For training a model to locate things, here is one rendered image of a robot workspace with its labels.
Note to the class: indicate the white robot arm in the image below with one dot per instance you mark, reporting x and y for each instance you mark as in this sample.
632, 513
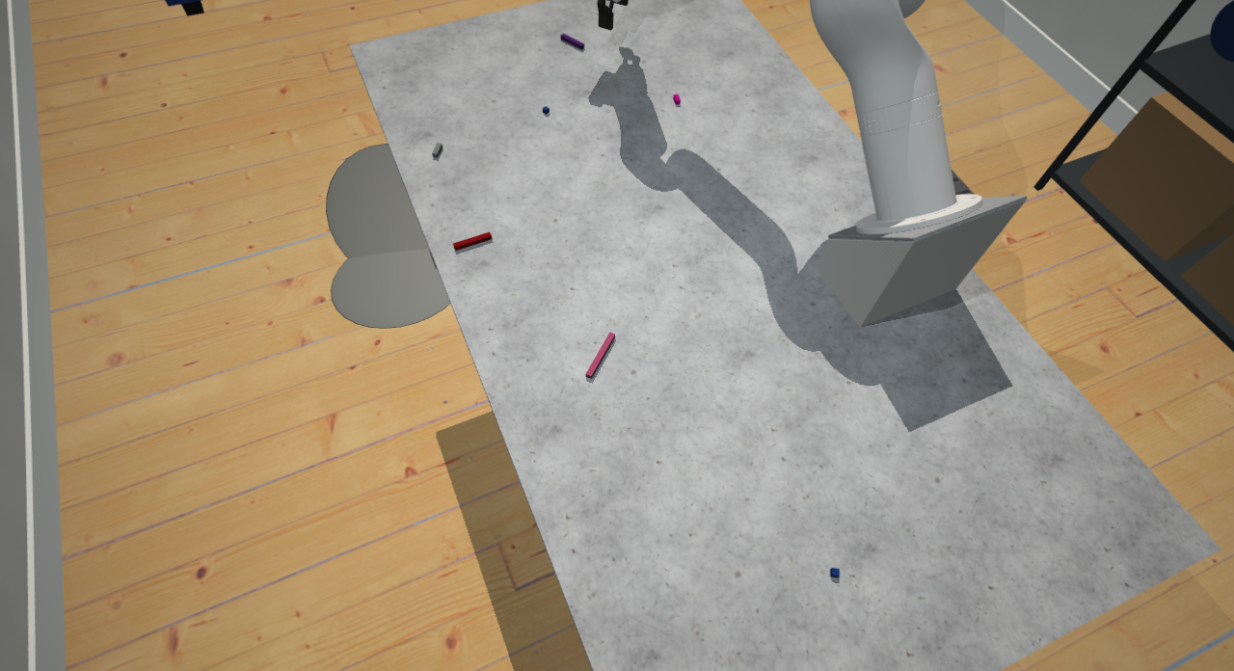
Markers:
898, 109

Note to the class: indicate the pink rod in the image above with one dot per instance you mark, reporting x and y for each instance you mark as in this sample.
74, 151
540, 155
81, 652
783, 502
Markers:
596, 362

